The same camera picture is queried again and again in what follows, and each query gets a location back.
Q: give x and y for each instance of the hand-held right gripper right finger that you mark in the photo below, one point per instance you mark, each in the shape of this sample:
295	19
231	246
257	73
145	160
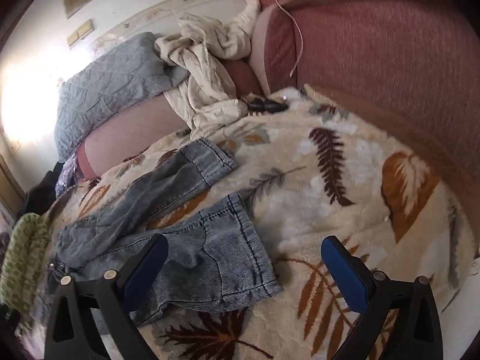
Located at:
343	270

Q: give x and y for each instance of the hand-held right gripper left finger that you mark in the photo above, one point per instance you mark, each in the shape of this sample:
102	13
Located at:
144	278

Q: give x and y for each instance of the blue denim pants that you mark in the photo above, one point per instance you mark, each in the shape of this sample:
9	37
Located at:
210	247

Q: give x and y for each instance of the cream leaf print blanket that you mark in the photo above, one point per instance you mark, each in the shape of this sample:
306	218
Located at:
318	202

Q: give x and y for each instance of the green patterned cloth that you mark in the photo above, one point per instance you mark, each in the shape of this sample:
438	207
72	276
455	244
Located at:
22	258

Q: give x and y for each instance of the purple plastic bag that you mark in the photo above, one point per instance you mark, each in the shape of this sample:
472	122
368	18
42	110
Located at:
66	178

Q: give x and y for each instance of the black clothes pile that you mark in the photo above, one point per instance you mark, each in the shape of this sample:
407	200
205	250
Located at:
41	191

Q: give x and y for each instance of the pink bolster pillow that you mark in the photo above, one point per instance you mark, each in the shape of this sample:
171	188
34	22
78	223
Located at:
131	131

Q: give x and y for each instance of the small black object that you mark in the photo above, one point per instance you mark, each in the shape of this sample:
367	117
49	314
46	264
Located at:
275	105

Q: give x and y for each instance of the black hair clip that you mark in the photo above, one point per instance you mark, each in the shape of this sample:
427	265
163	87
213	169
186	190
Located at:
256	104

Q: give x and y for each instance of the grey quilted pillow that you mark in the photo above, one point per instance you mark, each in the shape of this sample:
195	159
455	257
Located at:
108	86

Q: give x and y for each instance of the cream crumpled cloth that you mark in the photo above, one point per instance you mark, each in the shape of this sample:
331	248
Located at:
206	78

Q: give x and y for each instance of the wooden door frame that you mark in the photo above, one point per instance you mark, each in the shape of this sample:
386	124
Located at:
9	187

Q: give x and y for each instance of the beige wall switch plate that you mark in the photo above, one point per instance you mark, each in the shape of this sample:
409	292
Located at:
80	33

